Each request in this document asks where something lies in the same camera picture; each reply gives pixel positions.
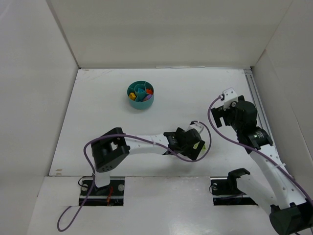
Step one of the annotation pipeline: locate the yellow lego brick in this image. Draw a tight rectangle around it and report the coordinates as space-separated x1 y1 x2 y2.
129 93 136 100

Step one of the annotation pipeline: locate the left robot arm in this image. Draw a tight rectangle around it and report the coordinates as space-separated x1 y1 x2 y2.
90 127 205 188

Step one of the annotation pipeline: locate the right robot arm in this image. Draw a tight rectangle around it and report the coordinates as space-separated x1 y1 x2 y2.
207 89 313 235

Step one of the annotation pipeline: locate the teal round divided container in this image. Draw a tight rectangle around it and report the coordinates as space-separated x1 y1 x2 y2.
127 81 155 110

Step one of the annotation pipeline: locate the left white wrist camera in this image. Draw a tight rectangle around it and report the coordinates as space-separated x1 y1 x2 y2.
186 122 204 134

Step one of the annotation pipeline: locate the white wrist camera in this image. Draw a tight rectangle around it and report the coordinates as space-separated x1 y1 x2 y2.
219 88 239 111
186 122 204 134

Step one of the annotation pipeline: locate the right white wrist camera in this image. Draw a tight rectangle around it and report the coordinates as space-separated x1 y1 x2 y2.
219 88 239 111

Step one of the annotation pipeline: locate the aluminium rail right edge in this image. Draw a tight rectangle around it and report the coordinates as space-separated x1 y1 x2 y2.
244 68 273 141

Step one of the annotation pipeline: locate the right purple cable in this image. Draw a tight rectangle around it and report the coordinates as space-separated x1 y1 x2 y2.
207 95 313 209

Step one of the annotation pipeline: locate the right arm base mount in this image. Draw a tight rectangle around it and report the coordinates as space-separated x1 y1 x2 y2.
209 168 257 206

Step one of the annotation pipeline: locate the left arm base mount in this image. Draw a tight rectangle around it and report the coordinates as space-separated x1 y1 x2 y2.
78 176 125 207

